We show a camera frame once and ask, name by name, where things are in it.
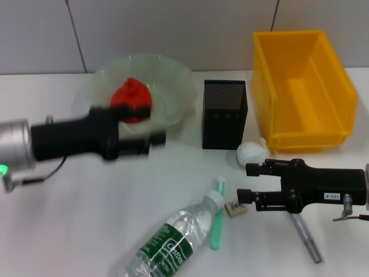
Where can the white paper ball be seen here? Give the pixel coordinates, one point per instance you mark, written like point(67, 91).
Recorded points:
point(250, 153)

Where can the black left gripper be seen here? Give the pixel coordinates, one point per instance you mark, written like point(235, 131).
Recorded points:
point(75, 138)

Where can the green wavy glass fruit bowl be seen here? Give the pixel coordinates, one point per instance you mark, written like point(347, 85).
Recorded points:
point(170, 86)

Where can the silver grey marker pen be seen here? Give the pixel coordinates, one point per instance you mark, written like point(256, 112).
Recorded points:
point(310, 245)

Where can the beige eraser with barcode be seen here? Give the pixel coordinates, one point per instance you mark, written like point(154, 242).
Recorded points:
point(236, 209)

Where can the clear green-label water bottle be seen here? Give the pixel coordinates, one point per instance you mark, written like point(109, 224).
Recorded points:
point(173, 236)

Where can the orange fruit with stem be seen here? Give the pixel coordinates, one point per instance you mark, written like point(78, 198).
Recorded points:
point(131, 95)

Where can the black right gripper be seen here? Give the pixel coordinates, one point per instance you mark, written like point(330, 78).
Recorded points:
point(323, 184)

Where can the black mesh pen holder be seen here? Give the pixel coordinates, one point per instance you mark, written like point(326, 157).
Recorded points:
point(225, 115)

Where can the yellow plastic bin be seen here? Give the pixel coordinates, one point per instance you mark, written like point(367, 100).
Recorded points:
point(305, 95)

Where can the green toothbrush case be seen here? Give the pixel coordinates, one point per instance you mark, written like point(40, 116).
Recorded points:
point(216, 231)

